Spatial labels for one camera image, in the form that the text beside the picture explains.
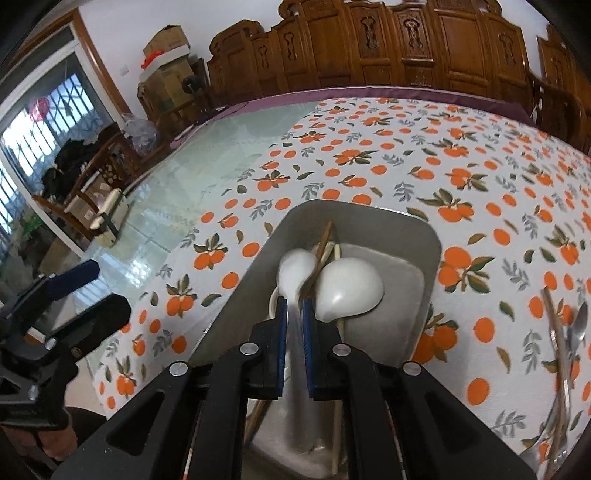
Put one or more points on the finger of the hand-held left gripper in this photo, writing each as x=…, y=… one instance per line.
x=74, y=277
x=97, y=318

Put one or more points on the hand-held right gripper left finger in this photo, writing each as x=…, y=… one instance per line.
x=280, y=350

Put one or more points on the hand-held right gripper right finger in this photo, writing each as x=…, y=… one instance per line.
x=308, y=350

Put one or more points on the small white spoon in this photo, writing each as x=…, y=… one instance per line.
x=295, y=272

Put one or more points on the large white spoon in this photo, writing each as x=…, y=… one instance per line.
x=355, y=286

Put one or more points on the light wooden chopstick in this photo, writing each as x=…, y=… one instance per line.
x=323, y=258

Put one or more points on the rectangular metal tray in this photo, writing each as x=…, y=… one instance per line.
x=401, y=295

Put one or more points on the dark brown chopstick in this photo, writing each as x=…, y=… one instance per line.
x=328, y=233
x=556, y=332

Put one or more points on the person's left hand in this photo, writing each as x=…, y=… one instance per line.
x=55, y=438

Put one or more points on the wooden side chair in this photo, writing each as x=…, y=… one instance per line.
x=101, y=175

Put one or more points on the dark clothes pile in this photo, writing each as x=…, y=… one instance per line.
x=71, y=161

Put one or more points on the barred glass window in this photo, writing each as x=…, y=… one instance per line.
x=41, y=124

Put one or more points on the clear plastic bag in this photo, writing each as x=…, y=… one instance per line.
x=141, y=134

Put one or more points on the large cardboard box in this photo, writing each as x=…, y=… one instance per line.
x=171, y=83

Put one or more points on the black standing fan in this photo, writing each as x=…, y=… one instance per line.
x=190, y=84

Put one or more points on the orange print tablecloth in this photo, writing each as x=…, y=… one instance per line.
x=415, y=152

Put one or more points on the red orange item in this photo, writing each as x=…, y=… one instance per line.
x=151, y=60

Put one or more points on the small cardboard box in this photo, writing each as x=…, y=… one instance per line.
x=166, y=41

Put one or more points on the metal spoon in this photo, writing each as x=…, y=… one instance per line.
x=547, y=438
x=580, y=323

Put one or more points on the purple sofa cushion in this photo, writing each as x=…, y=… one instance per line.
x=369, y=91

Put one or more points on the carved wooden sofa bench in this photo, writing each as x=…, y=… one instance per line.
x=415, y=46

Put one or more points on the carved wooden armchair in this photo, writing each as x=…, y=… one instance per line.
x=561, y=92

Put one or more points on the wooden door frame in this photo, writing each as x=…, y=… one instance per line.
x=99, y=60

